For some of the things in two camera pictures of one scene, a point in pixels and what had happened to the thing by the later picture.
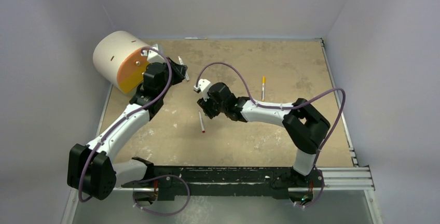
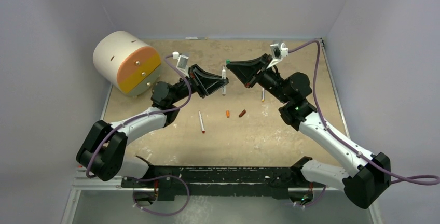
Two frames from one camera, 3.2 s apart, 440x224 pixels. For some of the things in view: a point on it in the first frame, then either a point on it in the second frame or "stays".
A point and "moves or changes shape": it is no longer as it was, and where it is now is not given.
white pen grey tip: x=186 y=76 moves or changes shape
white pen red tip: x=202 y=126 stays
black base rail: x=284 y=182 stays
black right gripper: x=206 y=105 to x=260 y=70
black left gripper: x=178 y=70 to x=198 y=86
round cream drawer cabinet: x=118 y=59 stays
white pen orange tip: x=196 y=38 stays
